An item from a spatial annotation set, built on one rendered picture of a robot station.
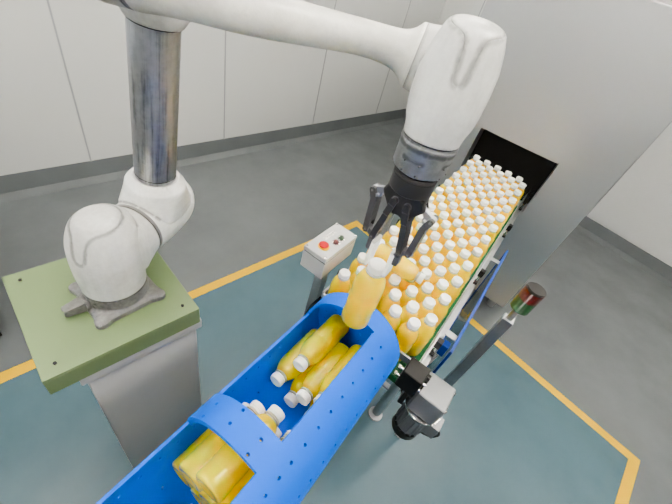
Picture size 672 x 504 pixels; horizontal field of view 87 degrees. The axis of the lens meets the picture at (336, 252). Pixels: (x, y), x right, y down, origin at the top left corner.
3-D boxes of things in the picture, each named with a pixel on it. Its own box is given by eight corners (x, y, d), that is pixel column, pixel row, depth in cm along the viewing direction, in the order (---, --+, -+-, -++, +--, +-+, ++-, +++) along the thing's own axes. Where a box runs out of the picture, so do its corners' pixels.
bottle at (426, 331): (399, 352, 126) (419, 322, 113) (403, 337, 131) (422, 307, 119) (417, 361, 125) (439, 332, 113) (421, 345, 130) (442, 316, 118)
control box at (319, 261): (299, 264, 131) (304, 244, 124) (331, 241, 145) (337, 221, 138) (320, 279, 128) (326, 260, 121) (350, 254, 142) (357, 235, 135)
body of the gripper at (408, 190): (385, 164, 57) (369, 209, 63) (431, 189, 54) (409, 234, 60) (406, 151, 62) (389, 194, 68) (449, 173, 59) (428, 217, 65)
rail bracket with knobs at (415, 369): (387, 382, 116) (398, 366, 109) (397, 367, 121) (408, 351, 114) (413, 402, 113) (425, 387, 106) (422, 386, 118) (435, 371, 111)
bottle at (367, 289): (357, 337, 82) (381, 285, 70) (334, 318, 85) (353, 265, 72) (373, 320, 87) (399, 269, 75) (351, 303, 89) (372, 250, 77)
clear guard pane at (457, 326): (402, 407, 158) (450, 351, 126) (461, 308, 211) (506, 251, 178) (403, 408, 158) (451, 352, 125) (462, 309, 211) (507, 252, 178)
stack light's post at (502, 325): (394, 434, 195) (502, 318, 121) (397, 428, 197) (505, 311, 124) (400, 439, 193) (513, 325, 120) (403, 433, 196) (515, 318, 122)
